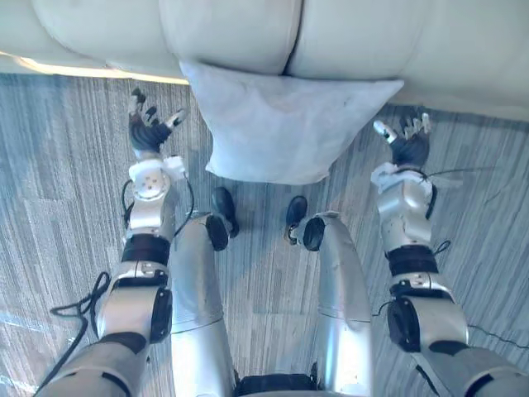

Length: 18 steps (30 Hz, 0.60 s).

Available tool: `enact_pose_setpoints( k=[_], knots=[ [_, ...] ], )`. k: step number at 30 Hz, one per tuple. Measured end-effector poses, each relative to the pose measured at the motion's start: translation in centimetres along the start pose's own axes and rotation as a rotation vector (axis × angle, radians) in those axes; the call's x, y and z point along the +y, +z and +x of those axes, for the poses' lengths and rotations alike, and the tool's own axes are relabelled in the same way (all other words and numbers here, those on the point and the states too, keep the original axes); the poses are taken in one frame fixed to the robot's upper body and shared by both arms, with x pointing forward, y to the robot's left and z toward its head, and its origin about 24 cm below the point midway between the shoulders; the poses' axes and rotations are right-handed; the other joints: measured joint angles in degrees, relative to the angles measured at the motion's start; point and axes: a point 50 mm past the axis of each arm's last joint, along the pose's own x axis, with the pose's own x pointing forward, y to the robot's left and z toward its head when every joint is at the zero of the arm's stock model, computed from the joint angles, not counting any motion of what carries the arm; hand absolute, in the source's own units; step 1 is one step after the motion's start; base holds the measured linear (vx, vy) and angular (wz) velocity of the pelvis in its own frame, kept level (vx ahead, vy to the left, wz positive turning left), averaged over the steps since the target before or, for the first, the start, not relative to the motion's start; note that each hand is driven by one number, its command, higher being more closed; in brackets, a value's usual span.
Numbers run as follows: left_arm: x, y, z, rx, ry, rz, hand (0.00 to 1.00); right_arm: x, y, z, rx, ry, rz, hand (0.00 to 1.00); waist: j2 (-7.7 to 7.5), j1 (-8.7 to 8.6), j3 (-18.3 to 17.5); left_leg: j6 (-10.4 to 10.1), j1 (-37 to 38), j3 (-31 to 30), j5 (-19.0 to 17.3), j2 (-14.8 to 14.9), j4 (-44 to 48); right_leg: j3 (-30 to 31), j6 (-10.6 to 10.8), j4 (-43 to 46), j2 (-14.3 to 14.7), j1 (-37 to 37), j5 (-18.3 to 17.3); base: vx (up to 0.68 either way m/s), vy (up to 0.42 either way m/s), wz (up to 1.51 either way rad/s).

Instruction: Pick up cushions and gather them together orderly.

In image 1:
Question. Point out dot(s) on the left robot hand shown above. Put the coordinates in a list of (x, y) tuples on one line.
[(145, 131)]

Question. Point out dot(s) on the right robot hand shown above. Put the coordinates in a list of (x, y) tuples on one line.
[(408, 145)]

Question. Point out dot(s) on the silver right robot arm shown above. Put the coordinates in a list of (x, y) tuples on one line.
[(417, 264)]

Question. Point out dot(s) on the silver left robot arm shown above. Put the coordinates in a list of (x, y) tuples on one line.
[(136, 264)]

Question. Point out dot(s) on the dark left robot foot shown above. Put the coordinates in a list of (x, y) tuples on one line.
[(225, 207)]

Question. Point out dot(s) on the dark robot foot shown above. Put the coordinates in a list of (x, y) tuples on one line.
[(296, 215), (225, 207)]

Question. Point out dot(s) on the light grey square cushion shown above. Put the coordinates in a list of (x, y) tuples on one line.
[(285, 124)]

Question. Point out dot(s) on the dark right robot foot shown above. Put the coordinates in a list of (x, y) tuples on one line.
[(296, 215)]

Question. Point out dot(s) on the cream upholstered sofa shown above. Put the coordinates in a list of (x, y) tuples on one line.
[(264, 37)]

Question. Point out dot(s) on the silver right robot leg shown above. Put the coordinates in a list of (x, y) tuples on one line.
[(343, 306)]

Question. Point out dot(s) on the silver robot leg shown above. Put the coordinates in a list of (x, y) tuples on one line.
[(343, 306), (198, 297)]

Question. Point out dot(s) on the silver left robot leg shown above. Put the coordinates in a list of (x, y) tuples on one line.
[(198, 297)]

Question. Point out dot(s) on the black robot waist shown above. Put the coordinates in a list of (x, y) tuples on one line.
[(274, 385)]

